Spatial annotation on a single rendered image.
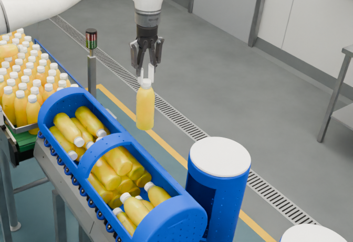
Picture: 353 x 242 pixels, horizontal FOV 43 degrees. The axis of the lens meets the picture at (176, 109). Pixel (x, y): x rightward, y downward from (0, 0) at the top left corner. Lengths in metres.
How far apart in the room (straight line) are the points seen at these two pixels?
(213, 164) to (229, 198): 0.17
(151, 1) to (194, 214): 0.72
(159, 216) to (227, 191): 0.59
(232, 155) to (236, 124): 2.07
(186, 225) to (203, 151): 0.56
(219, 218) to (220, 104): 2.35
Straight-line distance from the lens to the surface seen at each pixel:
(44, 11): 1.41
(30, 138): 2.35
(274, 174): 3.67
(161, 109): 4.17
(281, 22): 5.28
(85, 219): 1.96
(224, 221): 2.16
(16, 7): 1.39
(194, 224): 1.62
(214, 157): 2.04
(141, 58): 1.63
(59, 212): 2.51
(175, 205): 1.52
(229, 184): 1.99
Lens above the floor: 2.31
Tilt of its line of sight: 33 degrees down
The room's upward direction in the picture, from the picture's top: 6 degrees clockwise
